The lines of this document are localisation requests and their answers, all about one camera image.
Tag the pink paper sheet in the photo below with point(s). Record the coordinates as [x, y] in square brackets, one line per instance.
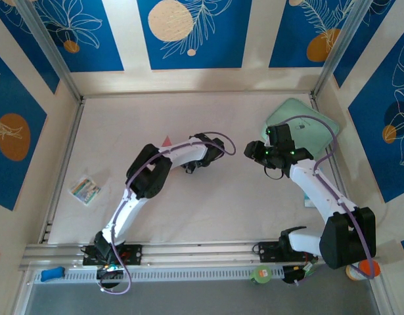
[167, 142]

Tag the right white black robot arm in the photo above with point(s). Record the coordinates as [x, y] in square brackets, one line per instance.
[320, 190]

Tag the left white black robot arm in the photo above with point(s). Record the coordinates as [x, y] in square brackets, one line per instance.
[123, 213]

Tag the mint green zipper pouch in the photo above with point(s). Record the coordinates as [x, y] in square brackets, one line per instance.
[316, 138]

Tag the long blue white packet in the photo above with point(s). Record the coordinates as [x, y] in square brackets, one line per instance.
[308, 201]

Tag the green tape roll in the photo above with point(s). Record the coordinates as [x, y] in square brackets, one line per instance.
[260, 275]

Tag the colourful striped packet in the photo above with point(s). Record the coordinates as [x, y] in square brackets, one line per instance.
[85, 191]

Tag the orange-capped bottle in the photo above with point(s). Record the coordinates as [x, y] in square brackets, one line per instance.
[354, 274]

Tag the grey metal panel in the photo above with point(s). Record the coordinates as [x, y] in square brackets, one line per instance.
[201, 298]

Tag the blue bone-shaped sponge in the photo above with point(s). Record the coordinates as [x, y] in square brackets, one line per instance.
[52, 275]

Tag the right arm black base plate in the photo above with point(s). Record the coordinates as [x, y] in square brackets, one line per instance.
[267, 252]

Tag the wide aluminium mounting rail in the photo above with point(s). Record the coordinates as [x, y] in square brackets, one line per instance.
[201, 254]

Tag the aluminium frame post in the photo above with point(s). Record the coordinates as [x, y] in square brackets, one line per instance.
[47, 46]
[341, 46]

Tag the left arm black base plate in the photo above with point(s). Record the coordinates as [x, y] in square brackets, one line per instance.
[132, 254]

